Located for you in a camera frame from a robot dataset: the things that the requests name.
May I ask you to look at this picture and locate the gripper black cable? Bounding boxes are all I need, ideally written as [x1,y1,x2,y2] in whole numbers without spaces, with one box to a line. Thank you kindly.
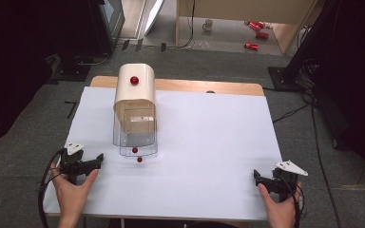
[37,147,65,228]
[279,173,306,228]

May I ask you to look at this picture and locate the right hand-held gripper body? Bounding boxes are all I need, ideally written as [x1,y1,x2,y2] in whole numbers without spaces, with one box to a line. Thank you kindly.
[265,160,309,203]

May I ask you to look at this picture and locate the light wooden cabinet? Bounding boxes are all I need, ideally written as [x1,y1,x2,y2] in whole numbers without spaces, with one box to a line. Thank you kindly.
[175,0,318,55]

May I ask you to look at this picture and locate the white board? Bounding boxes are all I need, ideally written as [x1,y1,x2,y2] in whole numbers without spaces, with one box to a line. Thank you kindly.
[144,0,165,36]

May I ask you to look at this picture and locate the grey monitor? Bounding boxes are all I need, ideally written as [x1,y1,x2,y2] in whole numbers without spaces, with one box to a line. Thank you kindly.
[88,0,126,55]

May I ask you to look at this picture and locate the black stand with base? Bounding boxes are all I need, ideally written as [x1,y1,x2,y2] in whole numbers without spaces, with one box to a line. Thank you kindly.
[48,53,112,83]

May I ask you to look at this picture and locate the black stand base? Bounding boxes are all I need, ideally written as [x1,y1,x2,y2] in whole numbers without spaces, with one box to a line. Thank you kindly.
[267,66,306,93]

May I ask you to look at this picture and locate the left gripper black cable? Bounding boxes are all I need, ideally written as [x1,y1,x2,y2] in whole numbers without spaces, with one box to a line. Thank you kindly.
[37,147,65,228]

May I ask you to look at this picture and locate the white paper sheet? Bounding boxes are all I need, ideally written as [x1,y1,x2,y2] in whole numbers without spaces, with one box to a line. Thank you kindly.
[42,85,283,221]

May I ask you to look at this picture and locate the black floor cable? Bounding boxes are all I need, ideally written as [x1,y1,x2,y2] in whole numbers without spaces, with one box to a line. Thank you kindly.
[271,79,343,228]

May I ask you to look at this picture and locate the cream bread box, clear doors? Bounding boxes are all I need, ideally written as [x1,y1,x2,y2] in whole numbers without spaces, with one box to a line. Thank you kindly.
[111,63,159,164]

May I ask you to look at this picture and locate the black hanging cable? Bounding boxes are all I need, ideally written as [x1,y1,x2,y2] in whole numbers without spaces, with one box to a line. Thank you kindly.
[165,0,196,49]

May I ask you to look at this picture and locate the wooden table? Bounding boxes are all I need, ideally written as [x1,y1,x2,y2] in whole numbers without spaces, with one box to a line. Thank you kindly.
[89,75,265,97]

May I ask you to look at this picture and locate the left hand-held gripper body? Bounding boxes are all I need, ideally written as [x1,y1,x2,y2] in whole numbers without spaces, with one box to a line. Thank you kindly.
[59,142,92,185]

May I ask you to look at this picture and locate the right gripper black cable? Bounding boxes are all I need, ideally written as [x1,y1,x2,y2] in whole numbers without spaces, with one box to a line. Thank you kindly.
[279,173,306,228]

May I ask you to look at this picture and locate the person's dark clothing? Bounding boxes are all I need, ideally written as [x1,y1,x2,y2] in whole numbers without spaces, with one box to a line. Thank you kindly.
[107,218,245,228]

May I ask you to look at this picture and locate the person's left hand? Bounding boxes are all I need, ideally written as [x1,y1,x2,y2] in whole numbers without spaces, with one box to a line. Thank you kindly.
[49,162,100,219]

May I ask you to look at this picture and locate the beige mug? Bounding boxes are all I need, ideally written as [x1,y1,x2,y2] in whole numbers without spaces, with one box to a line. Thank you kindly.
[202,18,214,32]

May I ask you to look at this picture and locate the person's right hand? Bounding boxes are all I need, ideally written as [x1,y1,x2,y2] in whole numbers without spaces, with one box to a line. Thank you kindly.
[258,181,302,228]

